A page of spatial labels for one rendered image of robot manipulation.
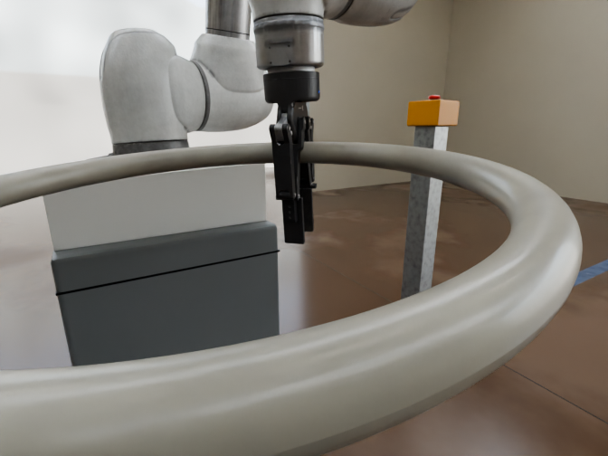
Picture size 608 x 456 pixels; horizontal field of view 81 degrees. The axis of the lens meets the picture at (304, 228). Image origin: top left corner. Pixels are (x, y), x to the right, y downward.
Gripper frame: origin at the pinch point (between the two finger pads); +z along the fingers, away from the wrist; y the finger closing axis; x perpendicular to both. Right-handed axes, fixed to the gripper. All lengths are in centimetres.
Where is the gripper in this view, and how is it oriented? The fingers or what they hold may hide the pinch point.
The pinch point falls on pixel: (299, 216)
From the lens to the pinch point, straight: 54.1
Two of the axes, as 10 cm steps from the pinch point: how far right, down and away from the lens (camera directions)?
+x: 9.6, 0.5, -2.7
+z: 0.5, 9.4, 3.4
